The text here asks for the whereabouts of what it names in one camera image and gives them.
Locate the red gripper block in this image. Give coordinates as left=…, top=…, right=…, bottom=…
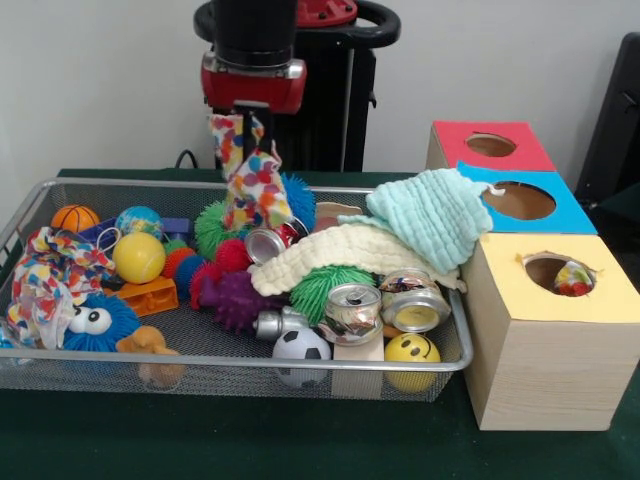
left=200, top=60, right=308, bottom=162

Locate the polka dot cloth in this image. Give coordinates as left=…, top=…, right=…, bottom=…
left=207, top=113, right=294, bottom=232
left=553, top=260, right=596, bottom=297

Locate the blue spiky puffer ball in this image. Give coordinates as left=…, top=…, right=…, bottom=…
left=279, top=172, right=318, bottom=234
left=62, top=293, right=144, bottom=354

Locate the mint green waffle cloth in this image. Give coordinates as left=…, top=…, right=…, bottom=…
left=367, top=168, right=494, bottom=275

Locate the shallow mesh bin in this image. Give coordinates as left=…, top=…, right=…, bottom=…
left=0, top=177, right=475, bottom=404

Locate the wooden box with three holes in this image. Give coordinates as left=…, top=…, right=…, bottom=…
left=422, top=119, right=640, bottom=432

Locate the cream waffle cloth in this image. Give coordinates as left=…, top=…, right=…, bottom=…
left=249, top=214, right=466, bottom=307

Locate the yellow tennis ball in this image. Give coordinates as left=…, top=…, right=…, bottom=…
left=111, top=232, right=167, bottom=285

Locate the silver crushed can pull tab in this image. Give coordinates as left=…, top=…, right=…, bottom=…
left=317, top=282, right=385, bottom=347

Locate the small soccer ball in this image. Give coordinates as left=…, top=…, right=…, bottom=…
left=271, top=327, right=334, bottom=389

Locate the crushed can yellow base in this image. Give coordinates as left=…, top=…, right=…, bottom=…
left=379, top=268, right=452, bottom=334

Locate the confetti print cloth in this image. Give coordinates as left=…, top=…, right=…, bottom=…
left=7, top=226, right=116, bottom=350

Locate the yellow smiley ball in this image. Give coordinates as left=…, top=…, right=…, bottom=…
left=383, top=332, right=444, bottom=393

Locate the dark green table cloth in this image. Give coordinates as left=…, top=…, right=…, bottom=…
left=0, top=168, right=640, bottom=480

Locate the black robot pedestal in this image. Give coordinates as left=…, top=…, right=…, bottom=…
left=193, top=0, right=401, bottom=174

